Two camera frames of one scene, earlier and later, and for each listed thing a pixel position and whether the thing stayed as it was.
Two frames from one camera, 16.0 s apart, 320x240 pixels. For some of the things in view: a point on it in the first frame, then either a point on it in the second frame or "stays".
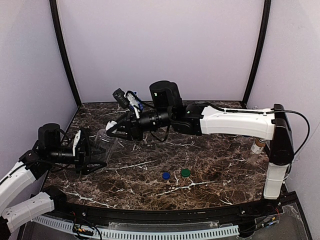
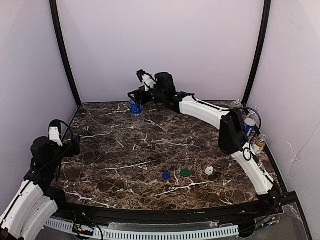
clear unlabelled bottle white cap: (104, 145) to (236, 104)
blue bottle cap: (166, 175) stays
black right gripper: (134, 125) to (137, 96)
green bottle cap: (185, 172) stays
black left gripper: (80, 155) to (75, 145)
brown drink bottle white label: (258, 145) stays
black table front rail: (73, 206) stays
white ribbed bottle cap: (110, 124) to (209, 170)
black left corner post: (54, 12) stays
